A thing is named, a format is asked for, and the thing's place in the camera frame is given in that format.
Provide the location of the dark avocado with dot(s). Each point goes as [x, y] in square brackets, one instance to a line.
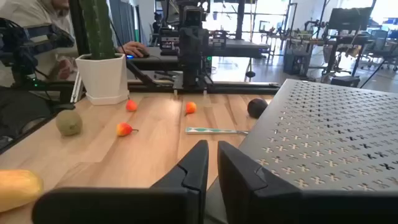
[257, 108]

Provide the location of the green cactus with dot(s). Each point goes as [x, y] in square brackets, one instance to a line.
[98, 28]

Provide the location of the teal patterned knife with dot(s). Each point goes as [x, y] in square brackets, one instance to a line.
[214, 130]

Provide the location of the person's hand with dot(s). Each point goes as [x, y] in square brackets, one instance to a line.
[132, 48]
[64, 69]

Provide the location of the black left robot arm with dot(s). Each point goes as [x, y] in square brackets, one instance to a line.
[192, 62]

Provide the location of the black storage crate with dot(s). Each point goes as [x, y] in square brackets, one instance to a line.
[297, 62]

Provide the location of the black floor box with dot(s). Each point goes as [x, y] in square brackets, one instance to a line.
[345, 81]

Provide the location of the black workbench monitor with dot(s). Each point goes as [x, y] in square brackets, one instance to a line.
[349, 18]

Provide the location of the white plastic strip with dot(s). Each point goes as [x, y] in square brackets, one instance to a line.
[76, 87]

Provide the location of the dark grey desk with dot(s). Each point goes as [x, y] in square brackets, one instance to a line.
[236, 49]

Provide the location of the small red orange fruit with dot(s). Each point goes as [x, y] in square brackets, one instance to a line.
[131, 105]

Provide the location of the black computer mouse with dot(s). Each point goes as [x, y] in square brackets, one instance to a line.
[143, 55]

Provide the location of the black and blue device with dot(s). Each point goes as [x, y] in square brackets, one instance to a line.
[18, 46]

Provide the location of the green brown kiwi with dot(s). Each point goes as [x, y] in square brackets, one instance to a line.
[68, 122]

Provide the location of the person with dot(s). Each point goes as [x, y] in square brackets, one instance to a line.
[28, 12]

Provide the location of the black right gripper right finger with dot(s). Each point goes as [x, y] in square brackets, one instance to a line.
[280, 205]

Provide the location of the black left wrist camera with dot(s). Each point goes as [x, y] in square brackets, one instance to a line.
[192, 15]

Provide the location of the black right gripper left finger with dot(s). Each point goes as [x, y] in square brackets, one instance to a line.
[130, 205]

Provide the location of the white plant pot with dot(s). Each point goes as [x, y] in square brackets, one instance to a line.
[102, 77]

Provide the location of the grey perforated metal stand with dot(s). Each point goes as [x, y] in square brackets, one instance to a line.
[326, 130]

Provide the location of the small orange peach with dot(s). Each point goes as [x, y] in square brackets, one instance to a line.
[190, 107]

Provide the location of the small red yellow pear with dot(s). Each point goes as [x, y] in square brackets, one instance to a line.
[123, 129]

